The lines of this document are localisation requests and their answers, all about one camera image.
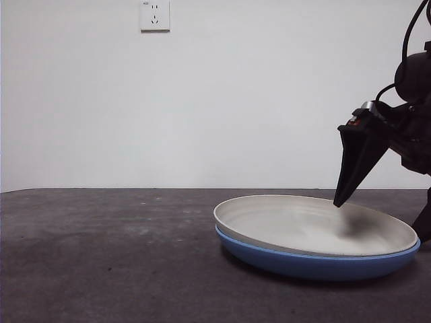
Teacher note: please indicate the white round plate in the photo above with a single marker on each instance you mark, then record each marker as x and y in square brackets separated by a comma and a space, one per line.
[269, 222]

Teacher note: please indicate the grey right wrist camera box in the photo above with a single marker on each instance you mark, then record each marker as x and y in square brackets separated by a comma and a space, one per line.
[368, 106]

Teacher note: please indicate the white wall socket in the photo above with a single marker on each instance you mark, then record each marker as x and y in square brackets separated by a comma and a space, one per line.
[155, 17]

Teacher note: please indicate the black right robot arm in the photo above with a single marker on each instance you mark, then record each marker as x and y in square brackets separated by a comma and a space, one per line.
[414, 77]

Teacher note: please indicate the blue round plate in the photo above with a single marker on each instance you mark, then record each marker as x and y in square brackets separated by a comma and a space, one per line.
[303, 269]

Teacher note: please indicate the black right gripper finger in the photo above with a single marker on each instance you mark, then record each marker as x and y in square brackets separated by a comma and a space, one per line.
[425, 222]
[357, 158]

